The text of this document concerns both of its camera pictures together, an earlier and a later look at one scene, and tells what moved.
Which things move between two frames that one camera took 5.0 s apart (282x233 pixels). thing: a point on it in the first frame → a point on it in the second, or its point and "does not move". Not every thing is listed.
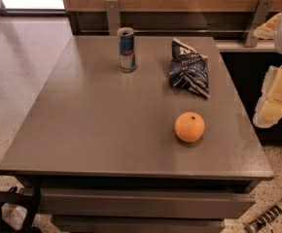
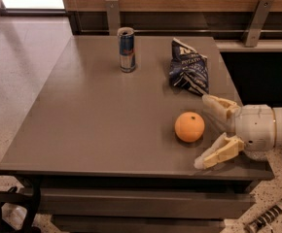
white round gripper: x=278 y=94 → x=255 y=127
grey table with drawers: x=163 y=149 does not move
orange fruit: x=189 y=126 does not move
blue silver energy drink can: x=126 y=42 does not move
